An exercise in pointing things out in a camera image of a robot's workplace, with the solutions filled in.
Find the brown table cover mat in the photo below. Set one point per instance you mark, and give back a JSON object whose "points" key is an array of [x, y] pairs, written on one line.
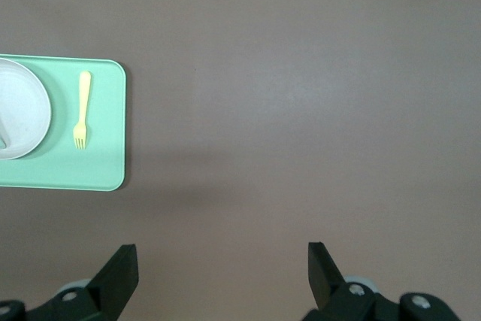
{"points": [[282, 91]]}

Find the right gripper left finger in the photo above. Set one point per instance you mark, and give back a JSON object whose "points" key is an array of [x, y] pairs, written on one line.
{"points": [[97, 294]]}

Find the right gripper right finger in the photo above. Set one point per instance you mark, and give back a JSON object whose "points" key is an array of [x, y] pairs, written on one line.
{"points": [[338, 298]]}

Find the light green rectangular tray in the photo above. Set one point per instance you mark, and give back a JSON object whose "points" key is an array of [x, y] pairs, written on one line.
{"points": [[101, 163]]}

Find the beige round plate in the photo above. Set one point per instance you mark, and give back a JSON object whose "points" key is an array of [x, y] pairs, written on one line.
{"points": [[26, 110]]}

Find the yellow plastic fork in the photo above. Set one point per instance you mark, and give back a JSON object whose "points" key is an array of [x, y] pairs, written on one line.
{"points": [[84, 99]]}

